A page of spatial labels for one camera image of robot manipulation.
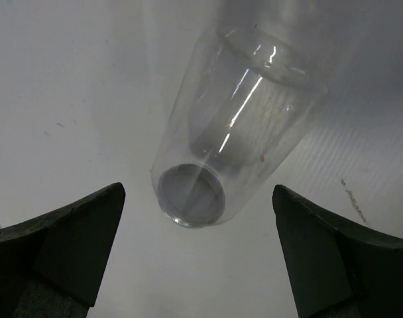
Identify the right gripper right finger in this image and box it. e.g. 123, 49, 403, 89
272, 185, 403, 317

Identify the clear bottle without cap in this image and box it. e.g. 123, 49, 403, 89
151, 26, 329, 229

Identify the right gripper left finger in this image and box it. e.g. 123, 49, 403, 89
0, 182, 125, 317

